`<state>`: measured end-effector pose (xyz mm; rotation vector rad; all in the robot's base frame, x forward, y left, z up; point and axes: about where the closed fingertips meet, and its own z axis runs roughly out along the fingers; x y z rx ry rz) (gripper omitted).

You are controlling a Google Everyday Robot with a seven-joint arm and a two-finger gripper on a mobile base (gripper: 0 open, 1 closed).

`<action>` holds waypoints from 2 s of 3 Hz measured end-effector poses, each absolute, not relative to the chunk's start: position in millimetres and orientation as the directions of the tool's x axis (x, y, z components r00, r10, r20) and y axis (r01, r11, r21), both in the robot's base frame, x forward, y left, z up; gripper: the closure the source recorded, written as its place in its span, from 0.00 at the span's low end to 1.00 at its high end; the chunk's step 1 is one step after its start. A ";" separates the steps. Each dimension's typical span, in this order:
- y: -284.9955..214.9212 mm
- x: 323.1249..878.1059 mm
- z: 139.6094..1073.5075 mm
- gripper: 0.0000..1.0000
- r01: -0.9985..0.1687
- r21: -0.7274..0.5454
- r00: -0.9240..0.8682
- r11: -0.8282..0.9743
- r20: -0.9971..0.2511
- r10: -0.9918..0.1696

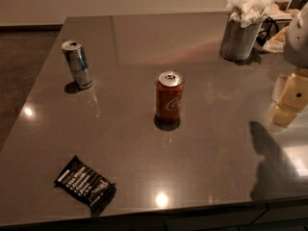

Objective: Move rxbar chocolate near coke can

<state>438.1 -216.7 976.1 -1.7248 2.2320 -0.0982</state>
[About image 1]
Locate black rxbar chocolate wrapper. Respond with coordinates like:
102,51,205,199
54,156,116,212

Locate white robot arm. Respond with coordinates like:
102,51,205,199
269,5,308,129

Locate red coke can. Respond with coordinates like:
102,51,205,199
156,70,184,122

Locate silver blue energy drink can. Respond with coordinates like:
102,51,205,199
62,39,92,90

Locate metal bucket napkin holder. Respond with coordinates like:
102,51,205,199
219,19,262,62

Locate white paper napkins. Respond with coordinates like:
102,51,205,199
226,0,276,28

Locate black wire basket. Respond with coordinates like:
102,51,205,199
256,17,291,46

